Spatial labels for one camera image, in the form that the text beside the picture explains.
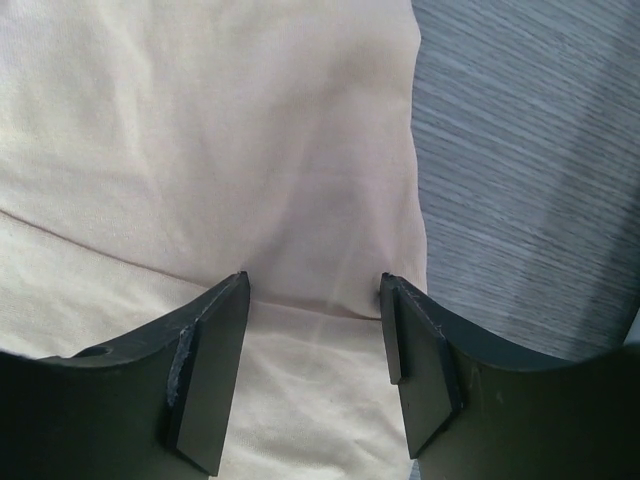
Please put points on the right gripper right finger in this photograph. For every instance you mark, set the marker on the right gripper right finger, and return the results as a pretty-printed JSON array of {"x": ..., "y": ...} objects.
[{"x": 478, "y": 406}]

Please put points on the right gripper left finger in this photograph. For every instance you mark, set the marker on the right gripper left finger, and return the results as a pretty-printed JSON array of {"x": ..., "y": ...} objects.
[{"x": 153, "y": 403}]

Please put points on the beige t-shirt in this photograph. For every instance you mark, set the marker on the beige t-shirt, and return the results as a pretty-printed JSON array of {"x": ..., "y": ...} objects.
[{"x": 150, "y": 149}]

